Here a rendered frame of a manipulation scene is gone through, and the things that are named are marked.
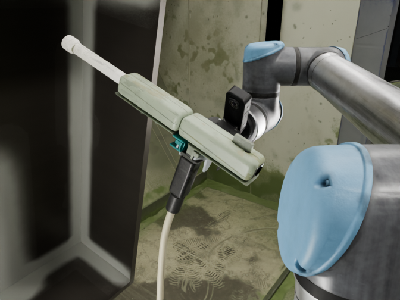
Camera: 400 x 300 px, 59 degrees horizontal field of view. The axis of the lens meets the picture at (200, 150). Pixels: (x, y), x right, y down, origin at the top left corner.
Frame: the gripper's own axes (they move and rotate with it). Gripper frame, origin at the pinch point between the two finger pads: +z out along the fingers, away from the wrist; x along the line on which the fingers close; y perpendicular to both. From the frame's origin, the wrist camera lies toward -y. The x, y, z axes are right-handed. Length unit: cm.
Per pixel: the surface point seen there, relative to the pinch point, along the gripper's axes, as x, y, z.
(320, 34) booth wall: 32, 5, -197
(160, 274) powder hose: -4.9, 31.9, 0.9
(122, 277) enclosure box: 25, 106, -39
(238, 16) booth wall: 94, 20, -201
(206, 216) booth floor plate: 35, 154, -156
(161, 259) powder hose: -3.5, 28.7, 0.2
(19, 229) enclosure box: 59, 86, -11
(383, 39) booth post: -2, -8, -194
